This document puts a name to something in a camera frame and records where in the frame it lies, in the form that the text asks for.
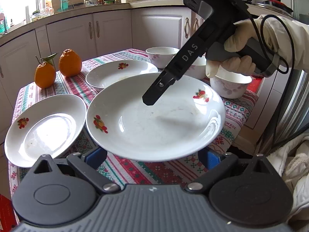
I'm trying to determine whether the bumpy orange without leaf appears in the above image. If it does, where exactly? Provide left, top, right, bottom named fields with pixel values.
left=59, top=49, right=82, bottom=78

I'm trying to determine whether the gloved right hand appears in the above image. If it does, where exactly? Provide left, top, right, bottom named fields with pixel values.
left=205, top=16, right=283, bottom=78

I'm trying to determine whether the red snack gift box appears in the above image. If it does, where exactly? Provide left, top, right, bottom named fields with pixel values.
left=246, top=75, right=264, bottom=96

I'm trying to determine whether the white bowl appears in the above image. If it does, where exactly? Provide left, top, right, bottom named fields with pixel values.
left=146, top=47, right=179, bottom=69
left=210, top=75, right=252, bottom=99
left=185, top=55, right=206, bottom=80

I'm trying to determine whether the teal bottle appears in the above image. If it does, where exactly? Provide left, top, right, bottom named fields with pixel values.
left=60, top=0, right=69, bottom=12

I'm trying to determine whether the large white fruit-print plate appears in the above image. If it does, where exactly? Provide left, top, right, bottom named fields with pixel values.
left=86, top=73, right=225, bottom=162

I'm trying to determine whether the orange with leaf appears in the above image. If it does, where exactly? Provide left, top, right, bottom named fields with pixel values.
left=34, top=53, right=57, bottom=89

